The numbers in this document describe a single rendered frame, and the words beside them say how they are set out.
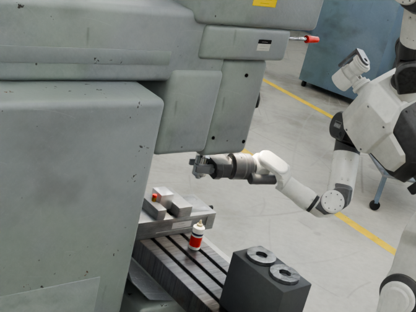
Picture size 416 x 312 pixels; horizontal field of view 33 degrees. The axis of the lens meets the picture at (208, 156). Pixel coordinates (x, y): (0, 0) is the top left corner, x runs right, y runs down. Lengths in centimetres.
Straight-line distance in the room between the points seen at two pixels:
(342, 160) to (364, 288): 215
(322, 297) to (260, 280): 220
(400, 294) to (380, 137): 50
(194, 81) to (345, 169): 69
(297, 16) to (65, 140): 82
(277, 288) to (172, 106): 58
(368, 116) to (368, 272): 258
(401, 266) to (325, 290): 199
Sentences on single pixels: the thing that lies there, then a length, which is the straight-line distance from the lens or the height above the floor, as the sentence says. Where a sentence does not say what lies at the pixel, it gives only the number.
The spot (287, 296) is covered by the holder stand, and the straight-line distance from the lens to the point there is 198.
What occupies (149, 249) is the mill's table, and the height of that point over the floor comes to 92.
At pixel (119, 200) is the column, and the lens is 182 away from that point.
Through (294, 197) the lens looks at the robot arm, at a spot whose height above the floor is 118.
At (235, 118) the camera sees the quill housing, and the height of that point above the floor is 144.
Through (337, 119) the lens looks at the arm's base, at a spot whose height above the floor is 143.
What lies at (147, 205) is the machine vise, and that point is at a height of 101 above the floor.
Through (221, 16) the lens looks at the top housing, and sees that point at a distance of 191.
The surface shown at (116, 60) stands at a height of 162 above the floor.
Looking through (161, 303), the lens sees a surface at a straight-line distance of 225.
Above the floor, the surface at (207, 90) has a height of 154.
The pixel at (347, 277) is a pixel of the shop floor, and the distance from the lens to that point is 451.
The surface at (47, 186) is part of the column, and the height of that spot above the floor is 134.
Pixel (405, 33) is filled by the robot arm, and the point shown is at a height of 182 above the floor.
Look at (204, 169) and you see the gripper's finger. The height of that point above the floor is 123.
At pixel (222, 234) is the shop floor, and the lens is 452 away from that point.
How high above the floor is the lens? 210
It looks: 22 degrees down
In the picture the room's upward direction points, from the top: 14 degrees clockwise
